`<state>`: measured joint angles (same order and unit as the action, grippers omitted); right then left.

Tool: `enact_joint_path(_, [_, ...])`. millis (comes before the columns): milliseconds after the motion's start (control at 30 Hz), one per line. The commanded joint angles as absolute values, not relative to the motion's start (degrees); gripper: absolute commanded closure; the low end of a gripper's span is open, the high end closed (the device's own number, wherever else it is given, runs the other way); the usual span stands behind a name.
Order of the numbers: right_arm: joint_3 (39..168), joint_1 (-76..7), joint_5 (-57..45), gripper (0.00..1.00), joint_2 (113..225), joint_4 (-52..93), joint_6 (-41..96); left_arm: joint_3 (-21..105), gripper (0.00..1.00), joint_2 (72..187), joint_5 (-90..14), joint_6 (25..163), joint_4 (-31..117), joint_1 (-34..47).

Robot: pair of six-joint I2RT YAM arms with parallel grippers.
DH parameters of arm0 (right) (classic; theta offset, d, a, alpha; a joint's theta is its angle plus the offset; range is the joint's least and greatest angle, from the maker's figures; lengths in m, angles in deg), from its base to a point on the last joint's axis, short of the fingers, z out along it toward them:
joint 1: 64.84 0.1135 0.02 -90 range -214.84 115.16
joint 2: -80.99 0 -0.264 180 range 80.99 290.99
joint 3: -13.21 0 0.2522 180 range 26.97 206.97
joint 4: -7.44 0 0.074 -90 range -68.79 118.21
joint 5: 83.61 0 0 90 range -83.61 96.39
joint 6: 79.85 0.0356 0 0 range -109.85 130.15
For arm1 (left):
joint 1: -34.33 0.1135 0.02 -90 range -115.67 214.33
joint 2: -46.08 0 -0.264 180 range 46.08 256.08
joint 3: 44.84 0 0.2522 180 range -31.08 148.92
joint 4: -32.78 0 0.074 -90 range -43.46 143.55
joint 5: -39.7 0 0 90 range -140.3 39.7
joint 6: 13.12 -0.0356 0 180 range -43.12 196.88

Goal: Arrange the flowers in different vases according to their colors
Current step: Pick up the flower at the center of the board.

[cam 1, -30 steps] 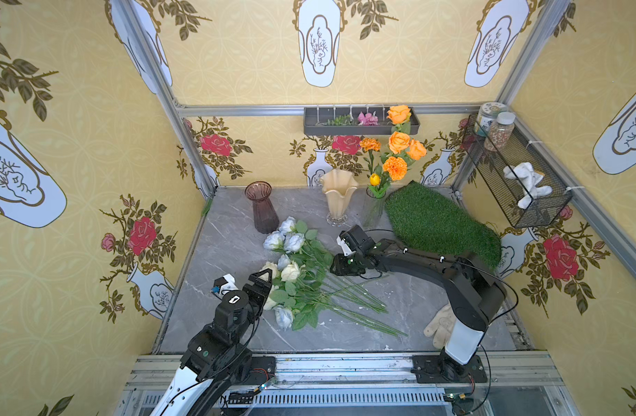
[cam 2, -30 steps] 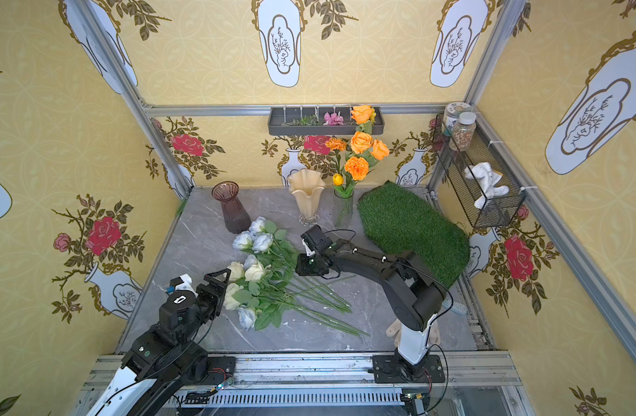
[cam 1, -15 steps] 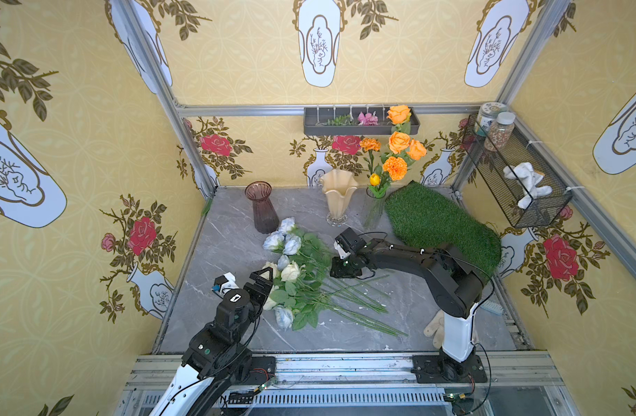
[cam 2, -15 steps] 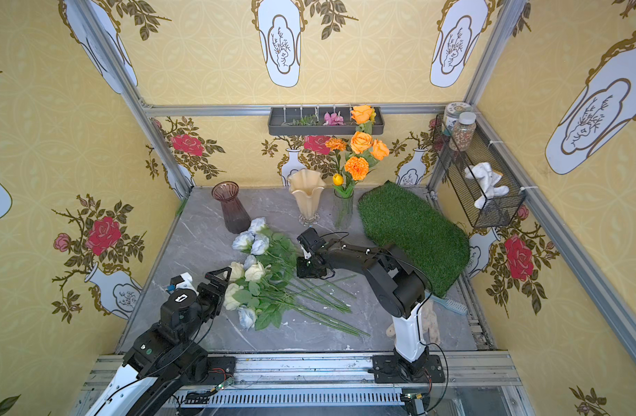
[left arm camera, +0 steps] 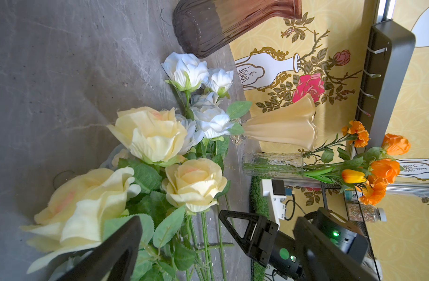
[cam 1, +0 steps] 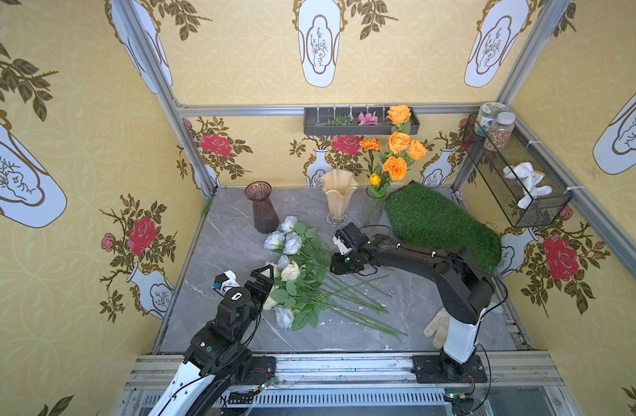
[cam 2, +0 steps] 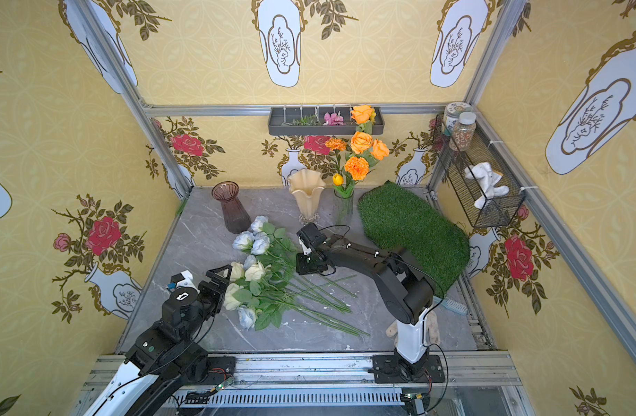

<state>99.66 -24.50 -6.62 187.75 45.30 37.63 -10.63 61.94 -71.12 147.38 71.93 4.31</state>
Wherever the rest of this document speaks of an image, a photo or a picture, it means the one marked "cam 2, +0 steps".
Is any white rose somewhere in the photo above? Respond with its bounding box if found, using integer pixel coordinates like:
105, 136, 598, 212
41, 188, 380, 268
232, 231, 255, 252
250, 232, 270, 256
243, 255, 257, 270
249, 216, 269, 234
238, 307, 257, 330

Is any white rose top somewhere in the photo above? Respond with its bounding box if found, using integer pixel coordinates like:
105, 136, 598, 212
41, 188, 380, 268
249, 216, 269, 234

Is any yellow orange tulip stem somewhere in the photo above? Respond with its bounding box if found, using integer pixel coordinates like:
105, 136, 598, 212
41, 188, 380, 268
333, 173, 356, 199

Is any small orange marigold stem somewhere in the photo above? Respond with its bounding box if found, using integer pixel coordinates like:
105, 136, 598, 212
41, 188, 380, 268
343, 156, 369, 198

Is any orange marigold flower stem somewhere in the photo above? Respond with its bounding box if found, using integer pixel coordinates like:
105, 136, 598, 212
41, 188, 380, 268
326, 137, 347, 176

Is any orange rose stem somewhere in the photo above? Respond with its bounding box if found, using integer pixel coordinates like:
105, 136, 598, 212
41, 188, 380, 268
350, 105, 377, 135
349, 131, 373, 155
361, 140, 390, 172

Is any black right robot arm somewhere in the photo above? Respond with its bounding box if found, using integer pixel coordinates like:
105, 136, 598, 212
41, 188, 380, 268
296, 223, 448, 384

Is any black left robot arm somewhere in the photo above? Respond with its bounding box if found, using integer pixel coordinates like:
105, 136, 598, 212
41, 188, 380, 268
86, 265, 236, 415

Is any white rose bottom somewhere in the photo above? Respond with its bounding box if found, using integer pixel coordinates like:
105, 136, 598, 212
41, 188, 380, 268
238, 307, 257, 330

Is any dark purple glass vase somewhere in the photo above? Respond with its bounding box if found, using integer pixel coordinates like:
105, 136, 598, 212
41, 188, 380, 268
212, 181, 251, 234

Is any clear glass vase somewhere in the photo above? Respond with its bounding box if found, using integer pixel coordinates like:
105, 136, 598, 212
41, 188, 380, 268
333, 190, 354, 225

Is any cream ruffled vase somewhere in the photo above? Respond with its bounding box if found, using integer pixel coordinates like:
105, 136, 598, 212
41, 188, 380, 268
289, 169, 327, 224

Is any green artificial grass mat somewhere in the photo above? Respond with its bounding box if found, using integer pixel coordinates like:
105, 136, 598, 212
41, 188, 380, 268
358, 182, 470, 291

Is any beige work glove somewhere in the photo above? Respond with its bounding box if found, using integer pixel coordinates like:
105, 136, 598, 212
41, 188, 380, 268
385, 312, 440, 347

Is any pink flower in planter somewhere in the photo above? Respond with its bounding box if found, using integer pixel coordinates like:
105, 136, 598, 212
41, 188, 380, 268
324, 112, 345, 126

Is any teal brush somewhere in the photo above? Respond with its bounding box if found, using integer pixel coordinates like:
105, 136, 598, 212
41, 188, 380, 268
433, 296, 468, 317

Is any white cloth figure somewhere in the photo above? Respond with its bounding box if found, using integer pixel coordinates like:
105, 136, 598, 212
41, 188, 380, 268
464, 162, 510, 210

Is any jar with white lid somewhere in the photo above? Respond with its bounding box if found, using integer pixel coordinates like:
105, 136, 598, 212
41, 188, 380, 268
449, 112, 477, 152

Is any glass jar with floral lid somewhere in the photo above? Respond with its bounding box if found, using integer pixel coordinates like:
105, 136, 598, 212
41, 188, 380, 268
442, 102, 472, 136

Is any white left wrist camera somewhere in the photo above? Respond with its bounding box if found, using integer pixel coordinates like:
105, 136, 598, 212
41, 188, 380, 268
167, 270, 198, 292

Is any grey wall planter shelf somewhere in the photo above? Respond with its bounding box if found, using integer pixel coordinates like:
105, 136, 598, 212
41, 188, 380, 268
267, 105, 357, 136

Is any black wire wall basket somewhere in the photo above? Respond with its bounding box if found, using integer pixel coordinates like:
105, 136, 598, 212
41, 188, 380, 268
427, 114, 525, 228

